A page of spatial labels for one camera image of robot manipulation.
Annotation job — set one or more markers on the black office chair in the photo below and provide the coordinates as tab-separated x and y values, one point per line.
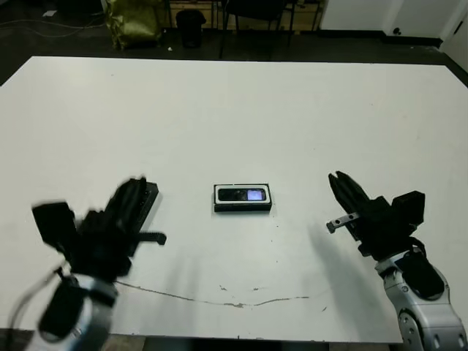
252	11

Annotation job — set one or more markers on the small black phone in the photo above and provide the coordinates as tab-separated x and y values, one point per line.
234	195

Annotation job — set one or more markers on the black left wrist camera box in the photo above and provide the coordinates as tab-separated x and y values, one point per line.
53	223

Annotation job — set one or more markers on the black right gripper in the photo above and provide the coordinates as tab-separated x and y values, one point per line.
376	234

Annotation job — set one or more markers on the black box lid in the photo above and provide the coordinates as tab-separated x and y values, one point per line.
151	197

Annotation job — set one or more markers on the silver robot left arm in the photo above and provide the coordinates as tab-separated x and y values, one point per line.
73	314

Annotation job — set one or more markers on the black box white insert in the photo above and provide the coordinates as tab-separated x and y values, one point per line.
241	207

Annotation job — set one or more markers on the white paper sheet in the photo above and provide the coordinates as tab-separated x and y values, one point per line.
49	13

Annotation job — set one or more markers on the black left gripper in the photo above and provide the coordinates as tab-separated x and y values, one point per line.
98	248

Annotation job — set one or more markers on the black waste bin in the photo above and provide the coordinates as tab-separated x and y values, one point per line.
190	27

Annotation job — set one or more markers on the yellow-green sack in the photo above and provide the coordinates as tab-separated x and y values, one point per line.
133	23

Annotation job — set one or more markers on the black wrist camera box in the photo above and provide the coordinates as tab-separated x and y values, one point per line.
53	223
409	210

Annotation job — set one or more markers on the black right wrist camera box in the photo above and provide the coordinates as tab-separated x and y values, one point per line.
409	210

